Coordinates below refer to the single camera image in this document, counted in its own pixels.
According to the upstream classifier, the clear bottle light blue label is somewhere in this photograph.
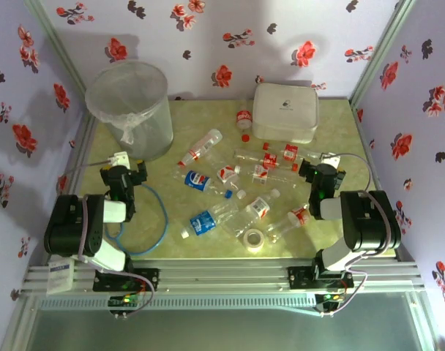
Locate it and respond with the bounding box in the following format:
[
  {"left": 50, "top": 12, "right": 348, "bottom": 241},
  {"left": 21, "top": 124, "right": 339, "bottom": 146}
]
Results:
[{"left": 181, "top": 199, "right": 240, "bottom": 240}]

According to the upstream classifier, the Pepsi bottle dark blue label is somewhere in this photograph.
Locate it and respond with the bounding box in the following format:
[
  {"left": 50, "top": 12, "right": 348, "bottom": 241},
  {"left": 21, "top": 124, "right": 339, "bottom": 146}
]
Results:
[{"left": 172, "top": 165, "right": 234, "bottom": 199}]

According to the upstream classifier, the white tape roll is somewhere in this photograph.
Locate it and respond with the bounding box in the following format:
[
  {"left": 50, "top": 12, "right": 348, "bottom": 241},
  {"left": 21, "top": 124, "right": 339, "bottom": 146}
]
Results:
[{"left": 243, "top": 228, "right": 266, "bottom": 253}]

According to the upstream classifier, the white zippered storage case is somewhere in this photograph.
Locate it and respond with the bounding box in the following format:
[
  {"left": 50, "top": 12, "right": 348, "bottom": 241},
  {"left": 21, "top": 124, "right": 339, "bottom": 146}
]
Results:
[{"left": 250, "top": 82, "right": 321, "bottom": 145}]

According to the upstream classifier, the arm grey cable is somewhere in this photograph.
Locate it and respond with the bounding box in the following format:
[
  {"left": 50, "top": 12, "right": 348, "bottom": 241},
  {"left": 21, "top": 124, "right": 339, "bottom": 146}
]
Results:
[
  {"left": 56, "top": 155, "right": 156, "bottom": 320},
  {"left": 319, "top": 153, "right": 401, "bottom": 317}
]

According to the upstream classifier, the Wahaha bottle white red label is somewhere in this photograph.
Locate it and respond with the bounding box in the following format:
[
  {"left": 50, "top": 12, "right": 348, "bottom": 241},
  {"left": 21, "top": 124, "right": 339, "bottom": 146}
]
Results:
[{"left": 216, "top": 165, "right": 242, "bottom": 184}]

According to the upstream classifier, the green circuit board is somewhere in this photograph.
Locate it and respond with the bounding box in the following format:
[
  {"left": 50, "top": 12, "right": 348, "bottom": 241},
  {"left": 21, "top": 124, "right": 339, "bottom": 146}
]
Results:
[
  {"left": 108, "top": 293, "right": 143, "bottom": 308},
  {"left": 315, "top": 292, "right": 347, "bottom": 306}
]

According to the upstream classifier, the aluminium corner post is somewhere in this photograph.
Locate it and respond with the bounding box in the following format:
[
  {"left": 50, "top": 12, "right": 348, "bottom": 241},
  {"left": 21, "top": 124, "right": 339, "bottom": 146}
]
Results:
[
  {"left": 348, "top": 0, "right": 417, "bottom": 109},
  {"left": 23, "top": 0, "right": 95, "bottom": 124}
]

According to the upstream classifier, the clear bottle thin red band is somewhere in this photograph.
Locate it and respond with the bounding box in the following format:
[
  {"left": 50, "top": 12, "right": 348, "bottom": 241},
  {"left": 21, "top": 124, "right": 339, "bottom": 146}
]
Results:
[{"left": 176, "top": 128, "right": 224, "bottom": 168}]

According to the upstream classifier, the clear bottle red label red cap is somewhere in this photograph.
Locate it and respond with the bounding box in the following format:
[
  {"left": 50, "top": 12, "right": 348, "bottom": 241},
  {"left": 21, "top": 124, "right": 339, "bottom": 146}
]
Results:
[
  {"left": 262, "top": 141, "right": 324, "bottom": 164},
  {"left": 233, "top": 147, "right": 299, "bottom": 173}
]

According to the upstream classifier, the clear mesh waste bin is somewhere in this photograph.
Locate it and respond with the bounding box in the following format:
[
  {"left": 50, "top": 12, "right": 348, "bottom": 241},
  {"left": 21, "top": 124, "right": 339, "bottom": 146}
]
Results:
[{"left": 84, "top": 61, "right": 175, "bottom": 162}]

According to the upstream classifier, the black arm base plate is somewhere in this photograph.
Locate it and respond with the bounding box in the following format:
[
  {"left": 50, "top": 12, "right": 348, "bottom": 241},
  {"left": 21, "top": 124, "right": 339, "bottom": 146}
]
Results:
[
  {"left": 93, "top": 268, "right": 161, "bottom": 293},
  {"left": 287, "top": 265, "right": 355, "bottom": 290}
]

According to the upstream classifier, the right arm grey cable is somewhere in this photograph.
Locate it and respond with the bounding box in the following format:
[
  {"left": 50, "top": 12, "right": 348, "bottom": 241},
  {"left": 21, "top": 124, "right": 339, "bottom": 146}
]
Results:
[{"left": 319, "top": 153, "right": 401, "bottom": 317}]

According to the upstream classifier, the white blue label card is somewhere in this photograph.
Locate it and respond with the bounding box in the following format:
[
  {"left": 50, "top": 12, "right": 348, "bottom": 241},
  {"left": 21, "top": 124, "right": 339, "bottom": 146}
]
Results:
[{"left": 46, "top": 258, "right": 75, "bottom": 296}]

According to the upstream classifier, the clear plastic bin liner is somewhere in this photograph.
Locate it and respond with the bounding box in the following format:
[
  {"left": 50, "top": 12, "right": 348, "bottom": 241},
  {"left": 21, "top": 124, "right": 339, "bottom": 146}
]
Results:
[{"left": 85, "top": 61, "right": 171, "bottom": 144}]

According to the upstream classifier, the left arm grey cable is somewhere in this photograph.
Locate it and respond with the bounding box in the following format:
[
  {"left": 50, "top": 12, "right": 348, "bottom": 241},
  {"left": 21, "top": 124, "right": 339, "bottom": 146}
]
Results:
[{"left": 56, "top": 155, "right": 156, "bottom": 320}]

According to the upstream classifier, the red-label bottle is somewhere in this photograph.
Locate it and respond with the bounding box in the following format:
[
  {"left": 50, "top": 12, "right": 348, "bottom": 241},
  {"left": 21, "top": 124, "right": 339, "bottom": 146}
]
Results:
[{"left": 222, "top": 189, "right": 282, "bottom": 239}]

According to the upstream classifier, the small bottle solid red label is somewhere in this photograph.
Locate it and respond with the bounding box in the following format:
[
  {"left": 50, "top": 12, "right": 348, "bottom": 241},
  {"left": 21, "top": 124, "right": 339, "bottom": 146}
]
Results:
[{"left": 236, "top": 103, "right": 253, "bottom": 131}]

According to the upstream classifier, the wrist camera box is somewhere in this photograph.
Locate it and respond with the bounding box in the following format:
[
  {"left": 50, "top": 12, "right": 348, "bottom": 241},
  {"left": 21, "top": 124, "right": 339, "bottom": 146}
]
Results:
[
  {"left": 319, "top": 152, "right": 343, "bottom": 166},
  {"left": 107, "top": 151, "right": 132, "bottom": 170}
]

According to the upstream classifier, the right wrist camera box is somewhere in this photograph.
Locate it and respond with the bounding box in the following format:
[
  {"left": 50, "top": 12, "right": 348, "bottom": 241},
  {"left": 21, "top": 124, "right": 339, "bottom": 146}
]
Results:
[{"left": 319, "top": 152, "right": 343, "bottom": 166}]

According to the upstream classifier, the aluminium mounting rail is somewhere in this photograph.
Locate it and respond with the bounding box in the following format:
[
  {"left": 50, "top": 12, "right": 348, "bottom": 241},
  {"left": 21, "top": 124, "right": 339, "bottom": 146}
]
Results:
[{"left": 20, "top": 257, "right": 427, "bottom": 298}]

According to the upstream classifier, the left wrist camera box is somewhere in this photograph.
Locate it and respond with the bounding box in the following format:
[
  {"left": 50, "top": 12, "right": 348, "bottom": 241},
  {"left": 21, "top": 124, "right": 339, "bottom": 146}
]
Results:
[{"left": 107, "top": 151, "right": 132, "bottom": 170}]

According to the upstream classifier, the slotted grey cable duct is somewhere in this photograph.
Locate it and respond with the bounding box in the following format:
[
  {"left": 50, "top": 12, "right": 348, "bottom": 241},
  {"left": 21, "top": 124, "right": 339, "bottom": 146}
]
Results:
[{"left": 37, "top": 294, "right": 318, "bottom": 312}]

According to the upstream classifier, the blue stethoscope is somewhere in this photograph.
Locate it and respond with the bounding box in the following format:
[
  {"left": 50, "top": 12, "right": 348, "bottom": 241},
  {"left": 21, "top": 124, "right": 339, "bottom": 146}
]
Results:
[{"left": 104, "top": 182, "right": 170, "bottom": 256}]

